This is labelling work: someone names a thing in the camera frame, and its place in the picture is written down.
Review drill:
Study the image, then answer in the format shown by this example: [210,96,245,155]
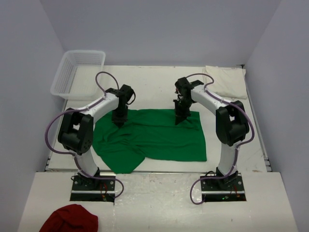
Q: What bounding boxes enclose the folded white t shirt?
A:
[204,66,248,99]

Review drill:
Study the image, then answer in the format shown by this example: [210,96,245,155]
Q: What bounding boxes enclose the red t shirt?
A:
[40,204,98,232]

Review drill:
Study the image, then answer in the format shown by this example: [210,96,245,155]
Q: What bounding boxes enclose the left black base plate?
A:
[70,174,115,203]

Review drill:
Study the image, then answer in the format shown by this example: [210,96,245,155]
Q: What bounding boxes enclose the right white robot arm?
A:
[173,77,252,190]

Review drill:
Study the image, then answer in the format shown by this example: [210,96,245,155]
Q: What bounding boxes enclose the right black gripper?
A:
[174,98,195,126]

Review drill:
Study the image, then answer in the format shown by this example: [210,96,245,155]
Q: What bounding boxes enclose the green t shirt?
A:
[92,109,207,174]

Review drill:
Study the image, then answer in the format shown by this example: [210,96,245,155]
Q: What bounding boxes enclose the white plastic basket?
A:
[50,50,106,101]

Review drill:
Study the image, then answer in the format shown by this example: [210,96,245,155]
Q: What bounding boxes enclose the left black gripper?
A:
[111,105,127,128]

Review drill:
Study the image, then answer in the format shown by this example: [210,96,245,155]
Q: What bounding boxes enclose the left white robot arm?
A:
[57,85,135,190]

